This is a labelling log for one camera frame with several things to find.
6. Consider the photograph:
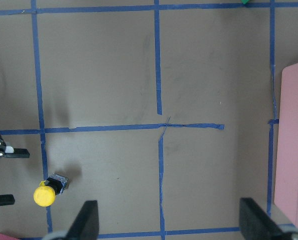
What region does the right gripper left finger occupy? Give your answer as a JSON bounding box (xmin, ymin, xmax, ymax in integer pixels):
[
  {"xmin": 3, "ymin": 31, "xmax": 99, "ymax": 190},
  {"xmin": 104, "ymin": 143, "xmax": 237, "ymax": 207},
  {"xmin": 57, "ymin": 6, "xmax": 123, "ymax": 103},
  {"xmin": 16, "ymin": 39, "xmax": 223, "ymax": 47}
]
[{"xmin": 65, "ymin": 200, "xmax": 99, "ymax": 240}]

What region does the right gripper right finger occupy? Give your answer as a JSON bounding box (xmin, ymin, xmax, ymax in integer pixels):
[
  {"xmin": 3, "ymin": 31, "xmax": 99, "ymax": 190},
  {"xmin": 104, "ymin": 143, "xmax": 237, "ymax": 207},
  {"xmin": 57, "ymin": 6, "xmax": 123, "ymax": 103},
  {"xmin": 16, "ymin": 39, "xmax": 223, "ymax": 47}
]
[{"xmin": 238, "ymin": 197, "xmax": 284, "ymax": 240}]

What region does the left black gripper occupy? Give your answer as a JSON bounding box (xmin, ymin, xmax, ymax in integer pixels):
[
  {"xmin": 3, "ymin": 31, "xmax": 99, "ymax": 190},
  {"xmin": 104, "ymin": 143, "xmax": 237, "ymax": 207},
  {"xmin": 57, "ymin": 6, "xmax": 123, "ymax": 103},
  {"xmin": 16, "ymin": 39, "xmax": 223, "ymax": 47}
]
[{"xmin": 0, "ymin": 134, "xmax": 30, "ymax": 207}]

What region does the yellow push button switch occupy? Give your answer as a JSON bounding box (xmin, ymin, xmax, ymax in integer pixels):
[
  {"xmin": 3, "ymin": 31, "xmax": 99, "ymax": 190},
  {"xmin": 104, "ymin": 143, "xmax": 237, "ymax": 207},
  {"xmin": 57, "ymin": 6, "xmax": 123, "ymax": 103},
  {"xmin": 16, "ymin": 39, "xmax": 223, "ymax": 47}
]
[{"xmin": 33, "ymin": 173, "xmax": 69, "ymax": 207}]

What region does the pink cube centre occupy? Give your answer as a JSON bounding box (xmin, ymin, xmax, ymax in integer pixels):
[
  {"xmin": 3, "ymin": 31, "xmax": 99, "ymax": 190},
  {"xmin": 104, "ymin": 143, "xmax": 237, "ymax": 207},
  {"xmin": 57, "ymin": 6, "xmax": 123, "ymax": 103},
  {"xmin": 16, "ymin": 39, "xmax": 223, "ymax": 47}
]
[{"xmin": 0, "ymin": 233, "xmax": 20, "ymax": 240}]

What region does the pink plastic bin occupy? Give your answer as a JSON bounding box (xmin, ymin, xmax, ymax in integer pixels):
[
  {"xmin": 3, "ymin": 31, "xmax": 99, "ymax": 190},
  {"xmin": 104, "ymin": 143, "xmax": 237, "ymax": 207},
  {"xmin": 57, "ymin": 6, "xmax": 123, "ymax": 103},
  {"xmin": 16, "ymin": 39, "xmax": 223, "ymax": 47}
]
[{"xmin": 274, "ymin": 63, "xmax": 298, "ymax": 228}]

